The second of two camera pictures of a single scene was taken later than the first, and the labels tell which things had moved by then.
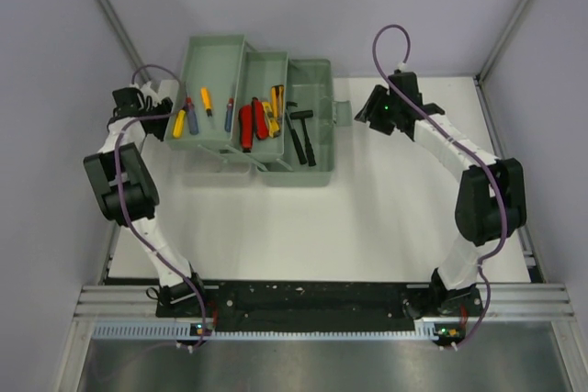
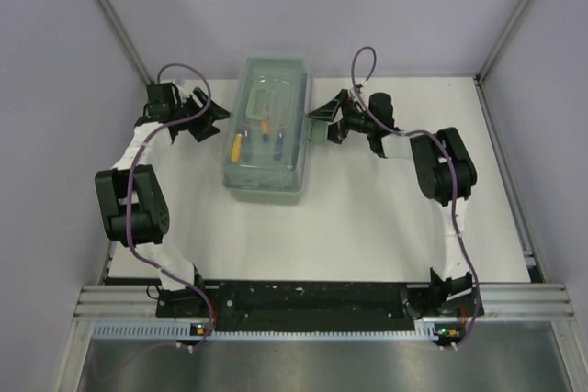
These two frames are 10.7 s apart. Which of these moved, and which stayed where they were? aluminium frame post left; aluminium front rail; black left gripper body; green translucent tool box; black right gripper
Moved: black left gripper body; green translucent tool box; black right gripper
Stayed: aluminium front rail; aluminium frame post left
